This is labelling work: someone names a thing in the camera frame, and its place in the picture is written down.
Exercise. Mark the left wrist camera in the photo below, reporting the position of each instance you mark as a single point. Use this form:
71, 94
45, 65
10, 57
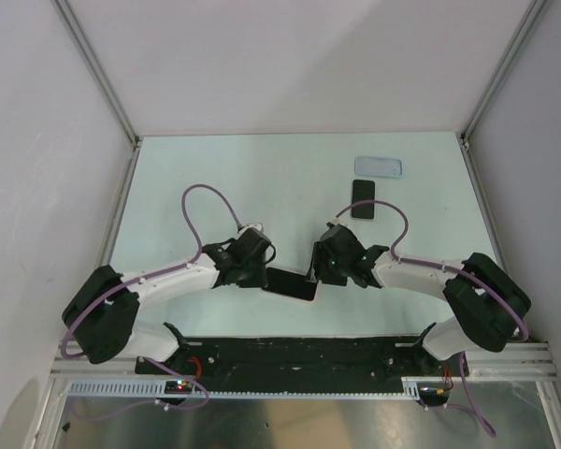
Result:
256, 226

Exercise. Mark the clear blue phone case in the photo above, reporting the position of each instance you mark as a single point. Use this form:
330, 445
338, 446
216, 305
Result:
378, 167

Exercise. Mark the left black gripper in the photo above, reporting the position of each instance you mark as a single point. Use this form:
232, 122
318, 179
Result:
258, 280

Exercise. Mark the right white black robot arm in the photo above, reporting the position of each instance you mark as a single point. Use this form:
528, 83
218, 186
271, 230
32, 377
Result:
488, 306

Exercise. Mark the right aluminium corner post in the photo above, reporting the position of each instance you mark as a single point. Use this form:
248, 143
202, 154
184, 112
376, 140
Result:
507, 61

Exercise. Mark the aluminium corner post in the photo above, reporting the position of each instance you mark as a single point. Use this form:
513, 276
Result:
89, 57
507, 61

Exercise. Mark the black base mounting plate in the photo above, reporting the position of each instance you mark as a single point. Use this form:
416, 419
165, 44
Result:
283, 365

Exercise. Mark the aluminium frame rail front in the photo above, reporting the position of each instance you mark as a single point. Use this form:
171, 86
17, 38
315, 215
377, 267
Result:
519, 362

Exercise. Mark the left aluminium corner post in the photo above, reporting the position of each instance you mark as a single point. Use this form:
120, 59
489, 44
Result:
89, 57

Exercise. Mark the black phone on table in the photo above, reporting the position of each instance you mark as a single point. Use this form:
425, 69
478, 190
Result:
362, 192

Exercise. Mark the pink phone case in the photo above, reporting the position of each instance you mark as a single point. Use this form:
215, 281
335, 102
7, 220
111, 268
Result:
304, 300

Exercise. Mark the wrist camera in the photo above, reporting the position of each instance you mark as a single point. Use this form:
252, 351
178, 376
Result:
336, 222
256, 226

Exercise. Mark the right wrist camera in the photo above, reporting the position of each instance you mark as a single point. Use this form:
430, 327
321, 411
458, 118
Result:
336, 222

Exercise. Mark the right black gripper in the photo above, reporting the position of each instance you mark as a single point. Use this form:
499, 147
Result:
320, 255

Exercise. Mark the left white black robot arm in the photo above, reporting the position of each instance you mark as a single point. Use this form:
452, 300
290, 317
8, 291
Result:
103, 319

